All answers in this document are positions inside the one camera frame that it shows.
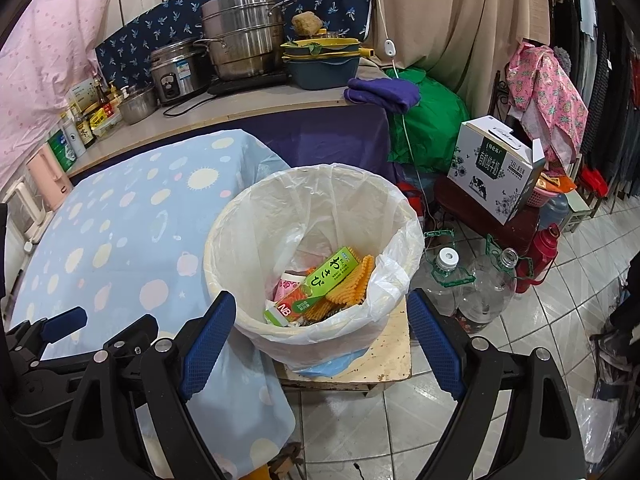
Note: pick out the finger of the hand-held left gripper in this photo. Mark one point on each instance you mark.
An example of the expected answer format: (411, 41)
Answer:
(62, 324)
(135, 335)

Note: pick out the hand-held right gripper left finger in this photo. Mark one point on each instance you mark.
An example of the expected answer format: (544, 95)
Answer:
(210, 345)

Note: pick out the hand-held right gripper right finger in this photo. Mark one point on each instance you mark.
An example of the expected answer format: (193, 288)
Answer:
(435, 345)

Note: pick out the pink paper cup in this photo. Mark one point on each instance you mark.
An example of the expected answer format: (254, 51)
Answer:
(290, 287)

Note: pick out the orange foam net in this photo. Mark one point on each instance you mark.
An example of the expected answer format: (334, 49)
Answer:
(357, 280)

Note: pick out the green cardboard box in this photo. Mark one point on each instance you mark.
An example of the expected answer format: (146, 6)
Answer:
(325, 280)

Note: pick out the white lined trash bin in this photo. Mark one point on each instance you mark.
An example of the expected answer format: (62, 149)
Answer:
(260, 220)

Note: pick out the cream wooden stool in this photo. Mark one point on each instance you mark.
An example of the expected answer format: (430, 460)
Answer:
(390, 355)

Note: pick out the clear plastic water jug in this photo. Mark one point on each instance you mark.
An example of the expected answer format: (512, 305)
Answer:
(487, 290)
(442, 285)

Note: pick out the white power plug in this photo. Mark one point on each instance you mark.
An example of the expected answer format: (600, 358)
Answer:
(28, 247)

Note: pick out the blue dotted tablecloth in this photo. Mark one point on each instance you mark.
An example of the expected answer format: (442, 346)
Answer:
(125, 240)

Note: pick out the dark red side table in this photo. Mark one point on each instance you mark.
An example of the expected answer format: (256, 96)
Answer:
(465, 220)

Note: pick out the red thermos flask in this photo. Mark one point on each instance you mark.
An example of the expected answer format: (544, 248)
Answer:
(537, 260)

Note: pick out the pink electric kettle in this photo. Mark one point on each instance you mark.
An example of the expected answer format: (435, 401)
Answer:
(47, 170)

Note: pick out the green can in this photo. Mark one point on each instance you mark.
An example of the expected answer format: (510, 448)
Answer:
(61, 152)

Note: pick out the blue water jug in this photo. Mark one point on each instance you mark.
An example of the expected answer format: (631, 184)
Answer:
(555, 212)

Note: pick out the white printed gift box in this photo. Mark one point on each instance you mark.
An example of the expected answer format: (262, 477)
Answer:
(480, 170)

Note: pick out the pink plastic basket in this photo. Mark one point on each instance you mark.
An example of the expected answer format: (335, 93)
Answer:
(540, 195)

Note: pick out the clear plastic bag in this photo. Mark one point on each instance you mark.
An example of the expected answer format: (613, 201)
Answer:
(597, 430)

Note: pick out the white plastic bottle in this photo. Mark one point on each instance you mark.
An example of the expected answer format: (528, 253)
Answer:
(74, 137)

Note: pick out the dark soy sauce bottle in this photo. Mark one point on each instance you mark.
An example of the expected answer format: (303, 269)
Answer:
(86, 132)

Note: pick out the clear plastic food container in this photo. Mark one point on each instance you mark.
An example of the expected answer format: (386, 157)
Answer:
(111, 124)

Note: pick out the yellow seasoning packet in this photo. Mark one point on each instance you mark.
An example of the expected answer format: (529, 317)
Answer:
(99, 119)

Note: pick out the green plastic bag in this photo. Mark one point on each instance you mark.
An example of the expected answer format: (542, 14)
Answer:
(435, 120)

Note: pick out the small lidded steel pot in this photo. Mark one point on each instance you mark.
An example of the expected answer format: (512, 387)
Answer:
(137, 107)

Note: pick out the white tissue box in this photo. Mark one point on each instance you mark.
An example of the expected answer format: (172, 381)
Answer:
(82, 95)

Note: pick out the dark glass bottle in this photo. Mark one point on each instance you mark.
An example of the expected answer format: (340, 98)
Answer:
(104, 96)

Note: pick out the yellow oil bottle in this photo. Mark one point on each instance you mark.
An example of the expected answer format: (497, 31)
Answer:
(117, 97)

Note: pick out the dark purple table skirt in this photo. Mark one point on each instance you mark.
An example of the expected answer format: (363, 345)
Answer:
(325, 135)

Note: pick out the purple cloth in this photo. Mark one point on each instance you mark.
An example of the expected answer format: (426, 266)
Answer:
(380, 92)

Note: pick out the steel rice cooker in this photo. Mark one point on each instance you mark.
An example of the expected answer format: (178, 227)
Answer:
(175, 75)

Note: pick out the pink dotted curtain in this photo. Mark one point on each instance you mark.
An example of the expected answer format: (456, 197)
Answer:
(50, 60)

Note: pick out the black induction cooker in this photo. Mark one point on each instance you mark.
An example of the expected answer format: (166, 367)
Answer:
(260, 82)

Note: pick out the pink printed garment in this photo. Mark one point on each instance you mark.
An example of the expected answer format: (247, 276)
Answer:
(540, 85)

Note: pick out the stack of blue basins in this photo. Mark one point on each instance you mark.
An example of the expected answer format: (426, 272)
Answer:
(320, 72)

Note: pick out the blue floral cloth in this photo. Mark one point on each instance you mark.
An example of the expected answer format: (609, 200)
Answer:
(150, 35)

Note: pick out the hanging dark clothes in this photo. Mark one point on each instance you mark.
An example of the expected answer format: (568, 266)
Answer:
(600, 85)

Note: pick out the steel steamer pot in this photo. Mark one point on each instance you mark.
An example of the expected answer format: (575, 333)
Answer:
(240, 35)

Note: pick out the yellow sponge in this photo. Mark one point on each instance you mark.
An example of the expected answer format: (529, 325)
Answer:
(306, 24)

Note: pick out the beige curtain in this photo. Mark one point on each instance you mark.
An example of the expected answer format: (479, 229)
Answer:
(450, 10)

